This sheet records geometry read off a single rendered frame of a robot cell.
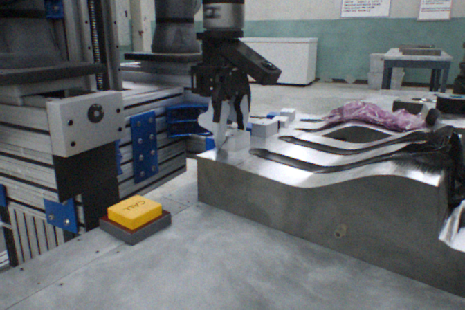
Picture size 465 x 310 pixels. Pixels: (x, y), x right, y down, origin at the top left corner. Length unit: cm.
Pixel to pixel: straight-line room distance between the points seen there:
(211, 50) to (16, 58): 34
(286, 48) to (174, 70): 637
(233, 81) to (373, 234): 34
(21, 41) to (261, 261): 55
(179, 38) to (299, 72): 633
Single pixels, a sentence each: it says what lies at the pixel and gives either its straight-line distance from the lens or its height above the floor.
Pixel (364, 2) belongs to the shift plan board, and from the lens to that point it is 797.
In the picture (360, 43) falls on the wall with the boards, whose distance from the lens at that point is 798.
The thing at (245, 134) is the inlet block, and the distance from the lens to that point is 68.
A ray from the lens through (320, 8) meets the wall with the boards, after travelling 812.
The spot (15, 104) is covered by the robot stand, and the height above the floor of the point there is 98.
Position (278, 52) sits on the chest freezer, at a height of 67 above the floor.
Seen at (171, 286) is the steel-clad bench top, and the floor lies 80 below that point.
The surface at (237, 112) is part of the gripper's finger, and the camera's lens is 70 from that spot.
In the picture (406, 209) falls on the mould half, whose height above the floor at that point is 89.
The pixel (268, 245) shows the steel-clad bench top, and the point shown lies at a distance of 56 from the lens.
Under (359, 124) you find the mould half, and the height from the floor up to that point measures 90.
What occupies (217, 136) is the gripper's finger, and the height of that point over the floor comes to 92.
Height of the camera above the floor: 110
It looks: 16 degrees down
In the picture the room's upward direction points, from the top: straight up
